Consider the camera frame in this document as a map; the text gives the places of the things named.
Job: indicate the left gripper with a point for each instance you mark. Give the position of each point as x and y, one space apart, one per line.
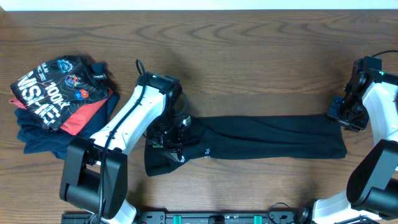
175 148

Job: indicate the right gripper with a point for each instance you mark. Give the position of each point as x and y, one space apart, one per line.
334 113

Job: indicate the black t-shirt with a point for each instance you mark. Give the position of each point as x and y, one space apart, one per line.
253 137

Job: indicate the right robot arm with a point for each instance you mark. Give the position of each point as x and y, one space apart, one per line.
371 192

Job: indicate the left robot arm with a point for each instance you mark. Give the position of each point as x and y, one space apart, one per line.
95 169

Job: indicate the red folded shirt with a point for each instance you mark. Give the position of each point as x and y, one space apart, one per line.
81 116

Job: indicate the navy blue folded shirt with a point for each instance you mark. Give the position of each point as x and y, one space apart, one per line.
57 142

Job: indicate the black mounting rail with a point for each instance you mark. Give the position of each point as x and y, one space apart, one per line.
278 217

